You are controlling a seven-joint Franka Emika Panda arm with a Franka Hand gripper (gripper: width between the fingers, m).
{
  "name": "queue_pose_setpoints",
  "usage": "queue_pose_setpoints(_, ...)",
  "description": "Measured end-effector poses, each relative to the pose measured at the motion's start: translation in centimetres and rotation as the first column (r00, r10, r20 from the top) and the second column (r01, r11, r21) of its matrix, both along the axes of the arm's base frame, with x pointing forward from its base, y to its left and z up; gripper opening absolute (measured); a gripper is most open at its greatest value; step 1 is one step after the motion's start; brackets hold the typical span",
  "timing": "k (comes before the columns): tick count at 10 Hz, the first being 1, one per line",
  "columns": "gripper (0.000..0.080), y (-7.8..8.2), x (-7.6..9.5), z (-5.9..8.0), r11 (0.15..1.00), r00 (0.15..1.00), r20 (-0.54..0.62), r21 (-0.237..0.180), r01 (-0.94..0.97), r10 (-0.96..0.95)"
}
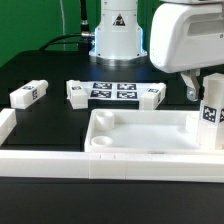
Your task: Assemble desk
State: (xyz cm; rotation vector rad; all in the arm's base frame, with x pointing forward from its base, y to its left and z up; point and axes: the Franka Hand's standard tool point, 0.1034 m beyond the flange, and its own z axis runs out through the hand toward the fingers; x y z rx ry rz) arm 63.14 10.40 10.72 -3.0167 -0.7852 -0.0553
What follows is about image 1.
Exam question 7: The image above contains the white desk tabletop tray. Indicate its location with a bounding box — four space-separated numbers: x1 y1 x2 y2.
83 109 224 155

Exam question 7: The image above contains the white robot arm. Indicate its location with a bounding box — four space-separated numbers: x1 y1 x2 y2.
89 0 224 101

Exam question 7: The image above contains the black cable with connector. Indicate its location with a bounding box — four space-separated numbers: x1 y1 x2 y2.
38 0 98 52

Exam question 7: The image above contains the white U-shaped fence frame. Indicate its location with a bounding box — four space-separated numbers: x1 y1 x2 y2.
0 108 224 184

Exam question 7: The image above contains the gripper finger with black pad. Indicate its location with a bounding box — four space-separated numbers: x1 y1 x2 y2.
181 69 200 101

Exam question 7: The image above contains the fiducial marker sheet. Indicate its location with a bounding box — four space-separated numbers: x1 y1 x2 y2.
81 81 155 101

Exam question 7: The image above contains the white thin cable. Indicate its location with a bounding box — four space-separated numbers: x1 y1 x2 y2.
59 0 67 52

